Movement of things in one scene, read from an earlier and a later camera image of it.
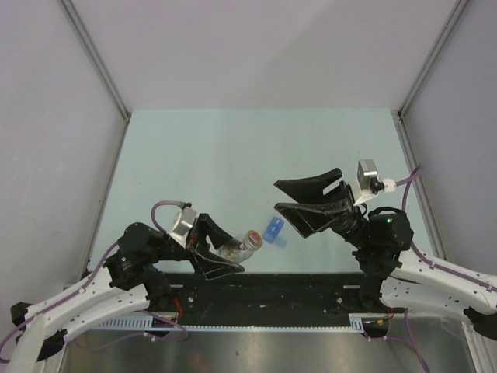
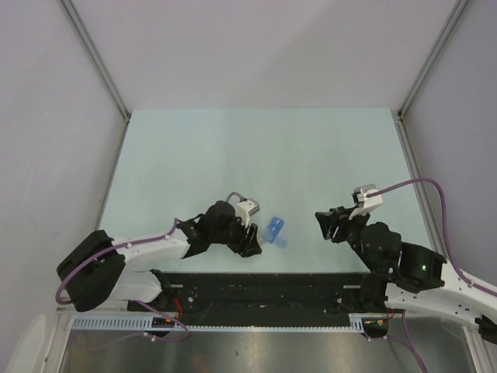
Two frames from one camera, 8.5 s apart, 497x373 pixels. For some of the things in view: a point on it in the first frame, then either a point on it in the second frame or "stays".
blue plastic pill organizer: (273, 231) stays
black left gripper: (210, 267) -> (247, 243)
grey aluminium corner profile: (401, 118) stays
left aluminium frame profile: (81, 30) stays
